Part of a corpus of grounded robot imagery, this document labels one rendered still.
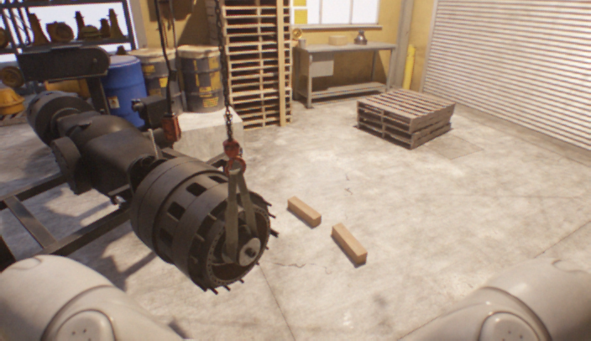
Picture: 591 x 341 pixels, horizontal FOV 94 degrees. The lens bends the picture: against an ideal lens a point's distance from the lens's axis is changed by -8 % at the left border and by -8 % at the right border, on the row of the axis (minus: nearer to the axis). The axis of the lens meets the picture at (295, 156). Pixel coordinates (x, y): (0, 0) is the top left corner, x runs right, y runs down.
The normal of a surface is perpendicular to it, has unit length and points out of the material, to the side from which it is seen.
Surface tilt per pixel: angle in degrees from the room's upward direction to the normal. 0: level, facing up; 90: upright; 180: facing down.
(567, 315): 32
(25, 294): 17
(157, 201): 43
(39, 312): 26
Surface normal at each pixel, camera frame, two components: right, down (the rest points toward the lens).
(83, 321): 0.01, -0.57
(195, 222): -0.39, -0.47
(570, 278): 0.11, -0.84
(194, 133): 0.42, 0.43
